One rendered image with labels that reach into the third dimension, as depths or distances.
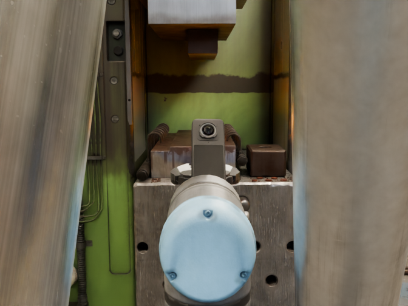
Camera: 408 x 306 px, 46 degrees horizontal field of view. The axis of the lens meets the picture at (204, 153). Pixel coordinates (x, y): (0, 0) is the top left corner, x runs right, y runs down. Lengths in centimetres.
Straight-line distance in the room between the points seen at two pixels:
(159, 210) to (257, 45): 73
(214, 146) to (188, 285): 25
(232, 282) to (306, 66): 25
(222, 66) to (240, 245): 119
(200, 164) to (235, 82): 98
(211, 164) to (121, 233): 74
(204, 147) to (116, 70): 67
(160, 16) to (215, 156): 55
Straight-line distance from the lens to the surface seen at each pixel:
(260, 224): 112
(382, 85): 26
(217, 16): 113
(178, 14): 113
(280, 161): 115
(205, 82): 160
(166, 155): 114
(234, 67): 161
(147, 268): 115
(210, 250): 45
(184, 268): 46
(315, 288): 39
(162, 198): 109
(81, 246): 135
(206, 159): 64
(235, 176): 69
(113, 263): 138
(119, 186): 131
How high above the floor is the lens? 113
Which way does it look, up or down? 8 degrees down
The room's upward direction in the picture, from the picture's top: straight up
